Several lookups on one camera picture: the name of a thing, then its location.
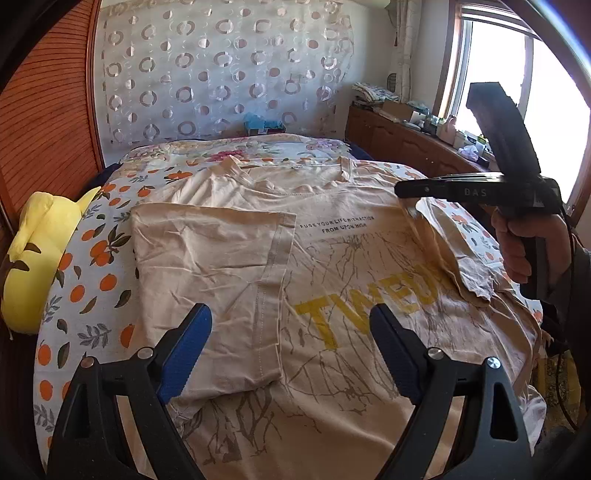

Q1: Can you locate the cardboard box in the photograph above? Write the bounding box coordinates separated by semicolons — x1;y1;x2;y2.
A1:
379;100;419;122

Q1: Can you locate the beige printed t-shirt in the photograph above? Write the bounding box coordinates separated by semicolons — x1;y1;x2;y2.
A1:
130;156;548;480

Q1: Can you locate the stack of folded cloths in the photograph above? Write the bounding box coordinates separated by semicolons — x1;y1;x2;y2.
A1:
353;82;400;105

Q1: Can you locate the white floral curtain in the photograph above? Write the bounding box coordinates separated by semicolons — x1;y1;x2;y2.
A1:
392;0;426;103

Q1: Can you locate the yellow plush pillow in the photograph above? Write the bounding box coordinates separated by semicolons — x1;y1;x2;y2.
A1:
0;186;101;335

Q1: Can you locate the orange fruit print bed sheet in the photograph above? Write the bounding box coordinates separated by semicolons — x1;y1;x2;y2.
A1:
34;159;550;472

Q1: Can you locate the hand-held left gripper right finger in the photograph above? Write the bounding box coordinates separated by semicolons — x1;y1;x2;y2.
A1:
369;304;543;480

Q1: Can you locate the white bottle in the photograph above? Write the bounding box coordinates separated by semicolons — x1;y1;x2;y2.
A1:
436;115;459;145

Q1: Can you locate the wooden cabinet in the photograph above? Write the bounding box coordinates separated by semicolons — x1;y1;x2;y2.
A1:
345;105;500;180

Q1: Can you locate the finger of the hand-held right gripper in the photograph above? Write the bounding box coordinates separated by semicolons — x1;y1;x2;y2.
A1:
394;174;462;217

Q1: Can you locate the wooden slatted panel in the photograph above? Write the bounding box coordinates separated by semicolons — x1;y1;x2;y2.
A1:
0;0;108;224

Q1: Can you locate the teal box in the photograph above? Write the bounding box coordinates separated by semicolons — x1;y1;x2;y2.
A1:
243;113;286;136

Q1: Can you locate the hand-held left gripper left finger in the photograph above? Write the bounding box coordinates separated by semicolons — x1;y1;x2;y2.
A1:
46;302;213;480

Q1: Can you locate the black cable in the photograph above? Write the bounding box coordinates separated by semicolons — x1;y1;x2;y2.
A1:
547;339;583;432

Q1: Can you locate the window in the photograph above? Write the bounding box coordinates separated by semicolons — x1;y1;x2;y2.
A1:
434;0;591;214

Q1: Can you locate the person's right hand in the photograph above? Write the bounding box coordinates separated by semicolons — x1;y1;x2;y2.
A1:
490;211;537;286

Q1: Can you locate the sheer circle pattern curtain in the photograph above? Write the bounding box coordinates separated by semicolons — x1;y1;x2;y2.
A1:
95;0;357;163

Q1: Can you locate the floral quilt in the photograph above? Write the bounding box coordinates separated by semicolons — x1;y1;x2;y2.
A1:
121;133;362;169

